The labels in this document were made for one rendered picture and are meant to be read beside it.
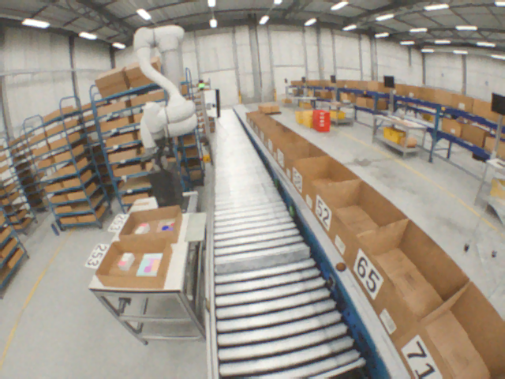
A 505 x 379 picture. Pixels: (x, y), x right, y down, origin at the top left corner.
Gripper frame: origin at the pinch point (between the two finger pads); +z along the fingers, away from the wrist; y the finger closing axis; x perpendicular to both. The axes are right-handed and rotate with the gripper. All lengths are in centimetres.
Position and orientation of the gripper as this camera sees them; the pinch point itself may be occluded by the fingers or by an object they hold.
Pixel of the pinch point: (167, 162)
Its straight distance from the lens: 141.7
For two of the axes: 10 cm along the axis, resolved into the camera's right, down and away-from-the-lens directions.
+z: 0.0, 6.7, 7.4
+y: 2.4, -7.2, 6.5
